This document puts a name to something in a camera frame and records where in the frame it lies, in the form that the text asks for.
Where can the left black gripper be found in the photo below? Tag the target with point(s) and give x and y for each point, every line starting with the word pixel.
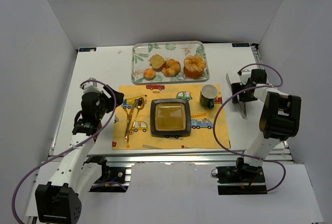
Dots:
pixel 111 99

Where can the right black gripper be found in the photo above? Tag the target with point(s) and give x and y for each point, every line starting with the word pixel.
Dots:
pixel 239 93

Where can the metal tongs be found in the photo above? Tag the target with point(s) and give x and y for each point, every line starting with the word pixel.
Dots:
pixel 241 106

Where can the large round orange bread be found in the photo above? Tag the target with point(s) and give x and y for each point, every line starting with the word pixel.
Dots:
pixel 194 66

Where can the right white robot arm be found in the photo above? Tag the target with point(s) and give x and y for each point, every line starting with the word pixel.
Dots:
pixel 279 120

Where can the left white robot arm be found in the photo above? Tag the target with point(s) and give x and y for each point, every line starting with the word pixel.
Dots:
pixel 60 199

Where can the cut muffin bread piece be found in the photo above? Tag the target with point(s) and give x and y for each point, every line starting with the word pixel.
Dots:
pixel 157 61

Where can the croissant shaped bread roll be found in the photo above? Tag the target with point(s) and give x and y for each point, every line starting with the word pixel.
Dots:
pixel 171 68

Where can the gold spoon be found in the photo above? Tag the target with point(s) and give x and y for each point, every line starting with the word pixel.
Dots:
pixel 139 106

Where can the small round bun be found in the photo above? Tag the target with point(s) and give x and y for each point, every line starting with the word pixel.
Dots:
pixel 149 73

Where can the gold fork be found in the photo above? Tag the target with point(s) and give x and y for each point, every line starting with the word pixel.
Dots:
pixel 129 119

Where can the dark green mug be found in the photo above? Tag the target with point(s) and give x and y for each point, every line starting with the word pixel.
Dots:
pixel 208 96

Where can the floral white serving tray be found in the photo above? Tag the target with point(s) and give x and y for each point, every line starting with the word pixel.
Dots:
pixel 178 50

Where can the right blue corner label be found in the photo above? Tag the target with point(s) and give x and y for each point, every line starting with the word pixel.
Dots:
pixel 238 45

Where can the blue corner label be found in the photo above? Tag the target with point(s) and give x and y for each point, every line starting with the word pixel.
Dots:
pixel 238 45
pixel 87 49

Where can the left blue corner label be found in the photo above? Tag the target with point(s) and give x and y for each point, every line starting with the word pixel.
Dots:
pixel 87 49

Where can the black square plate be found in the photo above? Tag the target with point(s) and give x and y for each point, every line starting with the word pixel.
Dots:
pixel 170 118

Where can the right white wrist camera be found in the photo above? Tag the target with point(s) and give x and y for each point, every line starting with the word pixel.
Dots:
pixel 244 76

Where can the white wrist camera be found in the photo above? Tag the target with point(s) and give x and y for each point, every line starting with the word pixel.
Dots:
pixel 90 86
pixel 244 76

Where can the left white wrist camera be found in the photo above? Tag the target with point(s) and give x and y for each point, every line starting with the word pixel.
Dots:
pixel 90 86

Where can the aluminium frame rail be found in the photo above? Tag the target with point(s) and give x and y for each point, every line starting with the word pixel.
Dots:
pixel 127 158

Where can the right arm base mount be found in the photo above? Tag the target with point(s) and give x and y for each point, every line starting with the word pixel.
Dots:
pixel 231 181

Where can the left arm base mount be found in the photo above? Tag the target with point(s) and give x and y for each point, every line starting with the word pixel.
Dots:
pixel 112 178

